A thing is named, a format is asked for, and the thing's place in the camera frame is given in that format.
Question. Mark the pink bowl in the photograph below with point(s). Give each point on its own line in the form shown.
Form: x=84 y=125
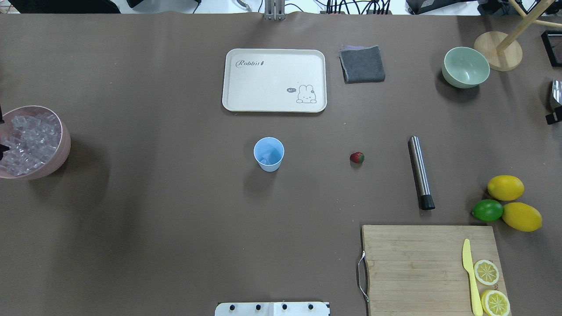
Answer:
x=60 y=155

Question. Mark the green lime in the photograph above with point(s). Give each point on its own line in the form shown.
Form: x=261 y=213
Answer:
x=487 y=210

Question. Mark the grey folded cloth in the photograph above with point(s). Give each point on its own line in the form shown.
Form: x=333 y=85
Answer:
x=362 y=64

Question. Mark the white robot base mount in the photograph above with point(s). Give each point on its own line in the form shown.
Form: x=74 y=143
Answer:
x=273 y=309

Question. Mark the wooden mug tree stand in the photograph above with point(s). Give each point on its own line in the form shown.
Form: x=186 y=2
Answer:
x=501 y=50

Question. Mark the metal scoop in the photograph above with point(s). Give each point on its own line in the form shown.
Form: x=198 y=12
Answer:
x=555 y=103

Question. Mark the yellow plastic knife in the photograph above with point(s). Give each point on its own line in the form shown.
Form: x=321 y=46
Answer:
x=476 y=306

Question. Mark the green bowl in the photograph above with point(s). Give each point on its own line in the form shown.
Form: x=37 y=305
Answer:
x=464 y=67

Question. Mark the light blue cup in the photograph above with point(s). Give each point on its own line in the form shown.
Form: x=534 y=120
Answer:
x=269 y=153

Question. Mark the lower whole yellow lemon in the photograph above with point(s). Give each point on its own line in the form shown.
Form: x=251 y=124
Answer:
x=505 y=188

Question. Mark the lemon half slice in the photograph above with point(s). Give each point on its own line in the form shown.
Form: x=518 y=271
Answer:
x=486 y=272
x=495 y=303

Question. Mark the steel muddler black tip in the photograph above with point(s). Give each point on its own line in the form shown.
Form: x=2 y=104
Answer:
x=425 y=199

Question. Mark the aluminium frame post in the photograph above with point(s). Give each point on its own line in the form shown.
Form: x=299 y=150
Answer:
x=274 y=10

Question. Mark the lower lemon half slice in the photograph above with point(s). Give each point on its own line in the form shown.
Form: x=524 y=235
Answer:
x=486 y=272

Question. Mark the clear ice cube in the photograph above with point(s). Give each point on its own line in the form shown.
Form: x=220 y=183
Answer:
x=265 y=159

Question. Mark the pile of clear ice cubes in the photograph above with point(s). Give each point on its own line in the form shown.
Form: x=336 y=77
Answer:
x=32 y=141

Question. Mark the upper lemon half slice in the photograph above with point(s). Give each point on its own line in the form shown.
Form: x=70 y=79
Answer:
x=495 y=303

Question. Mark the cream rabbit tray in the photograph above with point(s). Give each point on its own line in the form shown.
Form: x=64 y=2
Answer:
x=274 y=80

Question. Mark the upper whole yellow lemon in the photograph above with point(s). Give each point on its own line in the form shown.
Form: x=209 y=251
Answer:
x=522 y=217

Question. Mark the wooden cutting board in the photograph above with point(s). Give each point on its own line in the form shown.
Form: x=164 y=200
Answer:
x=416 y=270

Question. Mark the red strawberry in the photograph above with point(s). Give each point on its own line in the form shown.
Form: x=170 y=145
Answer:
x=357 y=157

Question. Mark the whole yellow lemon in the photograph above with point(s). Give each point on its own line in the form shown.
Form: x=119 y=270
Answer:
x=505 y=188
x=522 y=217

